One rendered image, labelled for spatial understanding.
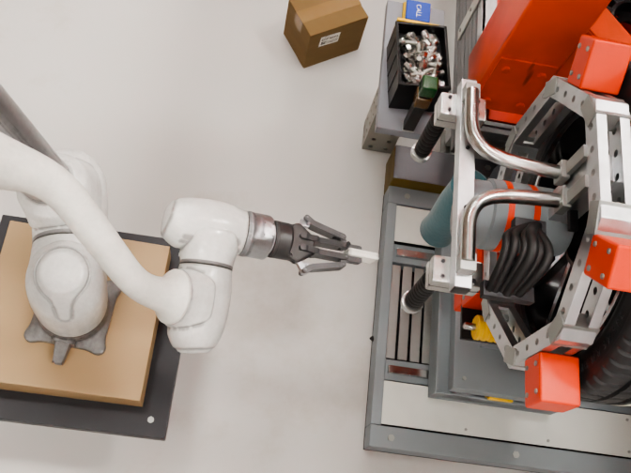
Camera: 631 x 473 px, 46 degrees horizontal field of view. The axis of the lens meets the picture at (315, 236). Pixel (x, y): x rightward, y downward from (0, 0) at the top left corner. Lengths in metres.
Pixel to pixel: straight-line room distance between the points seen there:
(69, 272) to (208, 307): 0.34
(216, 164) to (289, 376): 0.71
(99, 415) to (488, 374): 1.00
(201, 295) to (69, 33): 1.50
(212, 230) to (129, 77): 1.25
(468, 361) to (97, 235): 1.14
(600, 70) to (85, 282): 1.06
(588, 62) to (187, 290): 0.82
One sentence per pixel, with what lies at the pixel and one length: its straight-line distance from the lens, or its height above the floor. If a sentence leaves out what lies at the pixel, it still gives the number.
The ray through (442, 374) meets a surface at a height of 0.15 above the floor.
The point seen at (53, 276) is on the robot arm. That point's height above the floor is 0.66.
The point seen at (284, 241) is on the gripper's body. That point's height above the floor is 0.78.
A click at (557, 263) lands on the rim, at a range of 1.65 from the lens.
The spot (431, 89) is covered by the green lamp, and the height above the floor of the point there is 0.66.
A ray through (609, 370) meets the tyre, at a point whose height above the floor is 0.96.
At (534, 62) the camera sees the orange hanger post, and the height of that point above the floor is 0.74.
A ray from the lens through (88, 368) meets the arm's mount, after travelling 1.79.
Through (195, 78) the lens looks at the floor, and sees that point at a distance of 2.56.
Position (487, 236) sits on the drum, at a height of 0.88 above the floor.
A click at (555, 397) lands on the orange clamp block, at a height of 0.88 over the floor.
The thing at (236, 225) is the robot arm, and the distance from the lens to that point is 1.41.
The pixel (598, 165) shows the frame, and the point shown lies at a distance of 1.30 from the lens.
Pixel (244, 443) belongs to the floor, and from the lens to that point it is 2.13.
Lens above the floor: 2.11
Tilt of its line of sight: 66 degrees down
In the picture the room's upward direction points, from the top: 21 degrees clockwise
